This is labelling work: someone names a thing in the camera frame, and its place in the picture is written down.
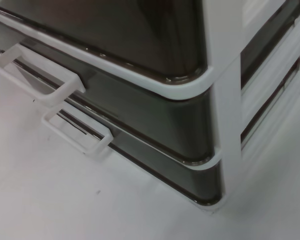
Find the white plastic drawer cabinet frame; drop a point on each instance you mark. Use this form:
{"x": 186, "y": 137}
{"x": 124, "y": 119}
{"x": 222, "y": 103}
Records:
{"x": 227, "y": 125}

